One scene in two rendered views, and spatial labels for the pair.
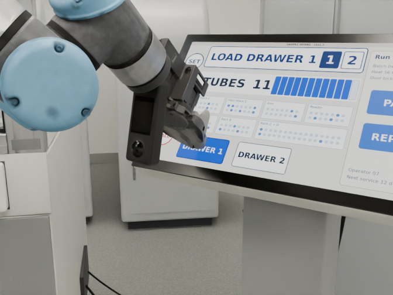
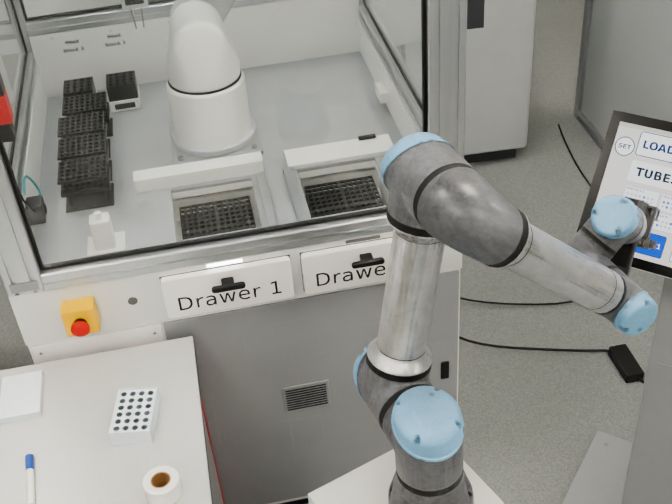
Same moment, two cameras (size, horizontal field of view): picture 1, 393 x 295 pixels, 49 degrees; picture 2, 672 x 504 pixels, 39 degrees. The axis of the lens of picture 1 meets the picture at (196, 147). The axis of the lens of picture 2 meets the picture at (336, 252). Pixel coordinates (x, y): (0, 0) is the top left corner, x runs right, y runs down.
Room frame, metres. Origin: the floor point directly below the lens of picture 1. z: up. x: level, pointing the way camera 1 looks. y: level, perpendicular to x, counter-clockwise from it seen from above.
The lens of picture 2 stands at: (-0.82, 0.55, 2.23)
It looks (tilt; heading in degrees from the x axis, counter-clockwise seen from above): 38 degrees down; 2
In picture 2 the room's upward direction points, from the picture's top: 5 degrees counter-clockwise
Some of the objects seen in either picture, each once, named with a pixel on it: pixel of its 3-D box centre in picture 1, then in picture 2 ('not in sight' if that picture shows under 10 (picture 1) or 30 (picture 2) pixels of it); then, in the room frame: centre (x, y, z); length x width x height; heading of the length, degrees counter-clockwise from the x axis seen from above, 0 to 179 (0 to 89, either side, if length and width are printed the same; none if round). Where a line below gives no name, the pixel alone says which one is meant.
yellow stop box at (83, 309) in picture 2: not in sight; (80, 317); (0.74, 1.19, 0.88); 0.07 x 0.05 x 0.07; 101
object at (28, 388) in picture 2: not in sight; (21, 396); (0.61, 1.32, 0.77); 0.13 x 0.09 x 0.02; 11
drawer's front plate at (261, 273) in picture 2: not in sight; (228, 287); (0.82, 0.87, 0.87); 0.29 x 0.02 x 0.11; 101
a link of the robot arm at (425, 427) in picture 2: not in sight; (426, 434); (0.25, 0.47, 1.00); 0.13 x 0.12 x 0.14; 21
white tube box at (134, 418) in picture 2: not in sight; (135, 415); (0.53, 1.06, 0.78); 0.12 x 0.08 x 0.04; 0
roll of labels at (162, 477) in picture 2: not in sight; (162, 486); (0.34, 0.97, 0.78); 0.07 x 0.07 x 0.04
